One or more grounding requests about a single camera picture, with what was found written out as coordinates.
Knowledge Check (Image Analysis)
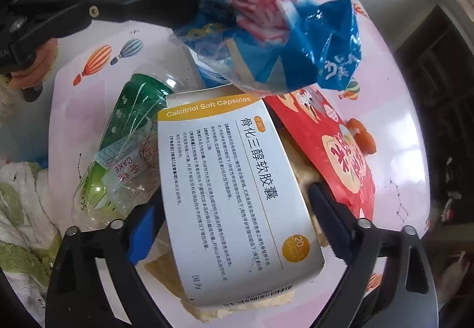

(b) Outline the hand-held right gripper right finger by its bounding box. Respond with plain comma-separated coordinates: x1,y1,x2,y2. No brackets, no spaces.
307,182,438,328

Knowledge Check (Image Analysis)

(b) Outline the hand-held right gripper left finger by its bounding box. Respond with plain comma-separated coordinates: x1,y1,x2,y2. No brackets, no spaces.
44,185,174,328

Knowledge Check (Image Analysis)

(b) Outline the orange peel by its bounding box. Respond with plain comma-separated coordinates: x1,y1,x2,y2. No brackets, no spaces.
344,118,377,155

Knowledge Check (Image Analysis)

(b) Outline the red snack packet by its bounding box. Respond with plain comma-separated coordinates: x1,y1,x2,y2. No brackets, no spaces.
265,86,376,219

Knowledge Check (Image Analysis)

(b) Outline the white medicine box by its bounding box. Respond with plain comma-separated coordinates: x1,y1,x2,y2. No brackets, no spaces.
157,86,326,308

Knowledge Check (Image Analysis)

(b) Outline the green plastic bottle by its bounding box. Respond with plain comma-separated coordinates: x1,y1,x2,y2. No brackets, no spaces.
72,63,186,230

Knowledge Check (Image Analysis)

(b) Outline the blue plastic bag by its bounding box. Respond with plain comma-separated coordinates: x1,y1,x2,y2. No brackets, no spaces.
161,0,371,97

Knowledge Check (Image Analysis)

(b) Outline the person's left hand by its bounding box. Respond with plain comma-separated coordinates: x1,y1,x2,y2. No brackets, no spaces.
11,38,60,90

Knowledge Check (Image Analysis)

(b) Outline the pink printed table cover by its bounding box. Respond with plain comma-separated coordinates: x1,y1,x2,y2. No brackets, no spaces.
46,6,435,328

